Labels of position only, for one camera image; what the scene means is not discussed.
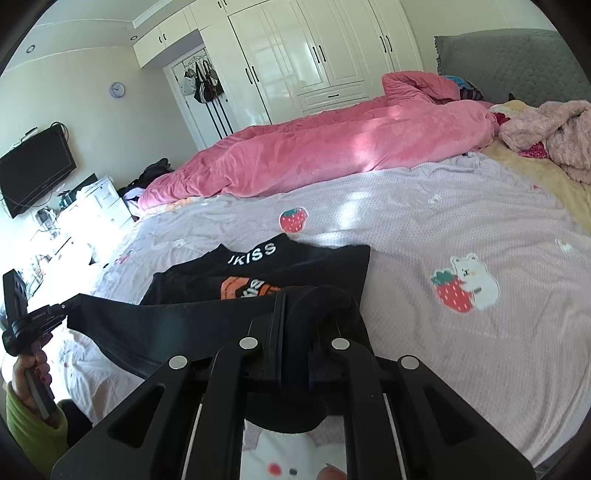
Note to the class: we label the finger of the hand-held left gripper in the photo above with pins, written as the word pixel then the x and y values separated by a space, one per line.
pixel 67 306

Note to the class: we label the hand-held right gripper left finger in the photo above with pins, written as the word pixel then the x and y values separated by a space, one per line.
pixel 274 355

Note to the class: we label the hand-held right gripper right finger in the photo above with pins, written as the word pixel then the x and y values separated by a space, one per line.
pixel 323 367

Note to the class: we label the black sweater with orange patches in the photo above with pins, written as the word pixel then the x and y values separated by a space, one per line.
pixel 194 318

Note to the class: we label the pile of dark clothes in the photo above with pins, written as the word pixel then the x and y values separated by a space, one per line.
pixel 152 177

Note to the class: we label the person's left hand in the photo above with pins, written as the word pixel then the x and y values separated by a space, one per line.
pixel 39 369

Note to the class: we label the white drawer cabinet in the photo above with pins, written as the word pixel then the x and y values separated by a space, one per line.
pixel 99 207

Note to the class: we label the black flat television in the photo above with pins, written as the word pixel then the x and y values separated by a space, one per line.
pixel 34 173

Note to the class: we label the lilac printed bed sheet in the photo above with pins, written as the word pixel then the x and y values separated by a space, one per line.
pixel 438 221

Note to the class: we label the pink duvet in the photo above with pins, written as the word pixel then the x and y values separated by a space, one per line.
pixel 300 147

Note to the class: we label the white door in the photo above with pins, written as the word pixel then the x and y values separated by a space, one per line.
pixel 203 120

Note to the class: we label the hanging black bags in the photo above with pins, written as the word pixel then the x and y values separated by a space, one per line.
pixel 205 85

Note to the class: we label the pale yellow blanket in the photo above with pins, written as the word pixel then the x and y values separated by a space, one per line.
pixel 531 175

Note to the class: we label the white wardrobe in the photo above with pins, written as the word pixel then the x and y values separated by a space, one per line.
pixel 300 55

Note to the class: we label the striped pillow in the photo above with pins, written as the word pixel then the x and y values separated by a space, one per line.
pixel 466 87

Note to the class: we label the pink fluffy garment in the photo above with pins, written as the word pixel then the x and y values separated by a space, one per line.
pixel 549 131

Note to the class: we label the grey quilted headboard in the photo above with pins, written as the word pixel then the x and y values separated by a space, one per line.
pixel 512 64

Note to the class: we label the round wall clock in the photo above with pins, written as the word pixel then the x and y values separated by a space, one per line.
pixel 117 89

